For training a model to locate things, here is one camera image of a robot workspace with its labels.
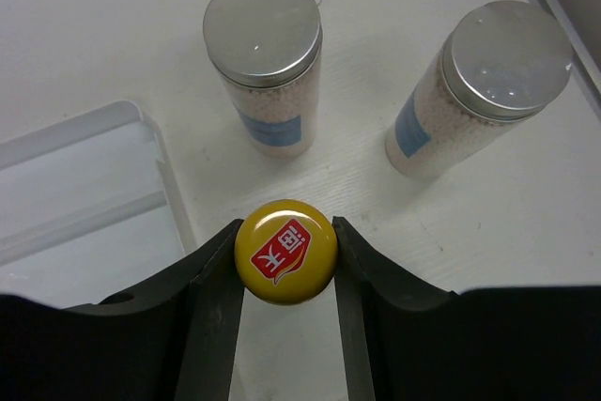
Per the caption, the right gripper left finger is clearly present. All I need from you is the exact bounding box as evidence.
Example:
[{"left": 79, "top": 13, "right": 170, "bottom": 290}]
[{"left": 1, "top": 221, "right": 244, "bottom": 400}]

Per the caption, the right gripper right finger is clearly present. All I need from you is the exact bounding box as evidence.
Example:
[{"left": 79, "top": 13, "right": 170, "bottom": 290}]
[{"left": 332, "top": 217, "right": 600, "bottom": 400}]

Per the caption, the green bottle yellow cap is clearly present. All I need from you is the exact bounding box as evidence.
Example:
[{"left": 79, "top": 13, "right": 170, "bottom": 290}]
[{"left": 234, "top": 199, "right": 338, "bottom": 305}]

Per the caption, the white divided organizer tray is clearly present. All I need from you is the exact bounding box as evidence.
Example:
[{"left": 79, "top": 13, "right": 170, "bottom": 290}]
[{"left": 1, "top": 100, "right": 196, "bottom": 307}]

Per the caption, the white shaker blue label right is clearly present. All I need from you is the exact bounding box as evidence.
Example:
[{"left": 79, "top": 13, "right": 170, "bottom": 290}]
[{"left": 385, "top": 0, "right": 573, "bottom": 179}]

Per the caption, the white shaker blue label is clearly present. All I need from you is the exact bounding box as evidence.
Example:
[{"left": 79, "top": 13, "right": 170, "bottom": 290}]
[
  {"left": 203, "top": 0, "right": 323, "bottom": 158},
  {"left": 385, "top": 0, "right": 573, "bottom": 179}
]

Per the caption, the white shaker blue label left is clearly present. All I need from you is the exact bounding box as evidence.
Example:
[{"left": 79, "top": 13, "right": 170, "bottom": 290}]
[{"left": 203, "top": 0, "right": 323, "bottom": 158}]

